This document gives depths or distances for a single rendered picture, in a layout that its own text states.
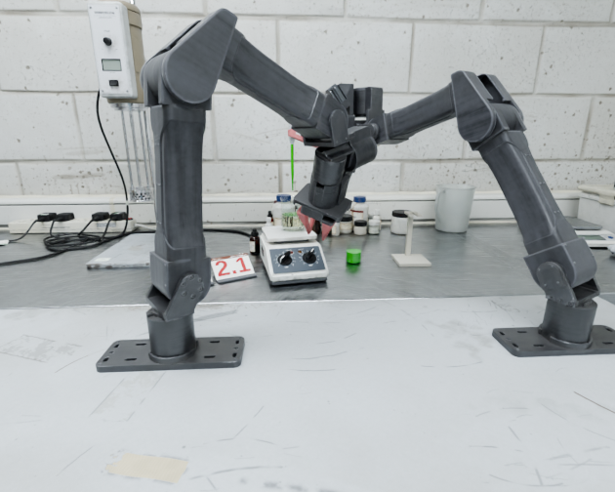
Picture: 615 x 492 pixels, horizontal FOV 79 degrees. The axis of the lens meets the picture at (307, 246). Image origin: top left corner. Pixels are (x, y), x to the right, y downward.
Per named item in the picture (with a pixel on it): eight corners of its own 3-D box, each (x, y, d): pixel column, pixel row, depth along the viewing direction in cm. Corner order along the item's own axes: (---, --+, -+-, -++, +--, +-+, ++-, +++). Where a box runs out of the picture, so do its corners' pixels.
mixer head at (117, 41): (137, 108, 88) (122, -11, 81) (90, 108, 87) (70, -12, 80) (157, 112, 102) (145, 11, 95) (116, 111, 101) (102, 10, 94)
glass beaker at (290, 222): (278, 228, 95) (277, 195, 92) (303, 227, 96) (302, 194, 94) (283, 235, 88) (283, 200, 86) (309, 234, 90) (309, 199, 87)
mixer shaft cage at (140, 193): (150, 202, 100) (138, 103, 93) (124, 202, 100) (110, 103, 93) (158, 198, 107) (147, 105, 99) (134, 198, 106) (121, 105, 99)
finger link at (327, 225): (310, 221, 83) (316, 187, 76) (340, 233, 81) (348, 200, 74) (296, 239, 78) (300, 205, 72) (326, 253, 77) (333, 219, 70)
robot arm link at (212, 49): (322, 112, 68) (162, 2, 48) (358, 110, 62) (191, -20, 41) (301, 176, 69) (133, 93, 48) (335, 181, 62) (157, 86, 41)
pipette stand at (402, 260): (430, 266, 93) (435, 216, 89) (399, 266, 92) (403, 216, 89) (420, 256, 100) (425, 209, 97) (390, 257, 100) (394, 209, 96)
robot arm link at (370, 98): (341, 88, 87) (376, 81, 77) (369, 91, 91) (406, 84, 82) (341, 140, 90) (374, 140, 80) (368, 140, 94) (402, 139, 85)
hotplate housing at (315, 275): (329, 281, 83) (329, 247, 80) (270, 287, 80) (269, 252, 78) (306, 252, 103) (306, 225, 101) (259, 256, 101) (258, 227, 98)
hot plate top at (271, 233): (317, 238, 88) (317, 235, 87) (267, 242, 85) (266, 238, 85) (306, 226, 99) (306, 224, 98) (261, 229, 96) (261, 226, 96)
